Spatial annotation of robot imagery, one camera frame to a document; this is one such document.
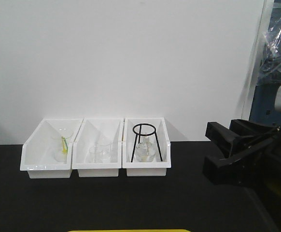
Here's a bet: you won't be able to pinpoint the left white storage bin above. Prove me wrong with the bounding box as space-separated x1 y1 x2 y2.
20 118 83 179

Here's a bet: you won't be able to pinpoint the middle white storage bin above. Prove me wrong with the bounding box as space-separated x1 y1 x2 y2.
72 118 124 177

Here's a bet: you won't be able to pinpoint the small glass beakers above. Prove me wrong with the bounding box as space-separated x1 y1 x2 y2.
89 139 112 163

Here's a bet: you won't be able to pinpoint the white storage bin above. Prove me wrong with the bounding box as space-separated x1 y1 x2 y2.
122 117 171 176
72 118 124 177
20 118 83 179

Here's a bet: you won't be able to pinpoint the right white storage bin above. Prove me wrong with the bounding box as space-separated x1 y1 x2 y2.
122 117 171 176

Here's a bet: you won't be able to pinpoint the blue metal shelf rack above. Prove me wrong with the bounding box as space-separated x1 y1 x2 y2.
249 8 281 126

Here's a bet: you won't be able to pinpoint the clear plastic bag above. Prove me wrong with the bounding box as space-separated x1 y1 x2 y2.
257 0 281 85

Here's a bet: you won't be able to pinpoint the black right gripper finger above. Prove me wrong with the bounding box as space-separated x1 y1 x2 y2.
205 122 241 157
229 119 278 145

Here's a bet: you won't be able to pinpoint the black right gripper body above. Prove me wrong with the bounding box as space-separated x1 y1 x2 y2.
203 125 281 188

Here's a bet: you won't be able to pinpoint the glass flask in bin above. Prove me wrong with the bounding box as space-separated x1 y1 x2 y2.
135 137 156 162

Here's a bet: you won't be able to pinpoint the yellow plastic tray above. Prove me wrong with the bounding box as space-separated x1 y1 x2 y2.
68 229 190 232

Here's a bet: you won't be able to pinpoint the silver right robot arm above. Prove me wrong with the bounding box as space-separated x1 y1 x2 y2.
203 86 281 186

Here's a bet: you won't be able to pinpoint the black wire tripod stand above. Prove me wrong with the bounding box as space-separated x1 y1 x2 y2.
131 123 163 162

